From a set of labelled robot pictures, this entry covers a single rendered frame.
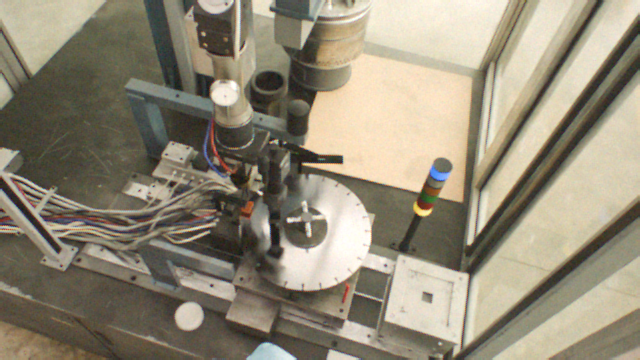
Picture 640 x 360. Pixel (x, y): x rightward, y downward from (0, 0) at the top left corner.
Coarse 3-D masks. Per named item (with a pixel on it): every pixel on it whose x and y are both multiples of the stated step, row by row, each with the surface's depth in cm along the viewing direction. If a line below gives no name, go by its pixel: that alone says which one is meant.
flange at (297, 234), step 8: (312, 208) 120; (288, 216) 118; (296, 216) 118; (288, 224) 117; (296, 224) 117; (312, 224) 116; (320, 224) 118; (288, 232) 116; (296, 232) 116; (304, 232) 115; (312, 232) 116; (320, 232) 116; (296, 240) 115; (304, 240) 115; (312, 240) 115; (320, 240) 115
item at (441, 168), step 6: (438, 162) 106; (444, 162) 107; (450, 162) 107; (432, 168) 107; (438, 168) 105; (444, 168) 106; (450, 168) 106; (432, 174) 107; (438, 174) 106; (444, 174) 105
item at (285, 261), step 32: (256, 192) 123; (288, 192) 124; (320, 192) 124; (352, 192) 125; (256, 224) 118; (352, 224) 120; (256, 256) 113; (288, 256) 113; (320, 256) 114; (352, 256) 114; (288, 288) 109
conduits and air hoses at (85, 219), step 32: (0, 160) 141; (32, 192) 140; (160, 192) 136; (192, 192) 130; (224, 192) 127; (0, 224) 132; (96, 224) 133; (128, 224) 132; (160, 224) 124; (192, 224) 121
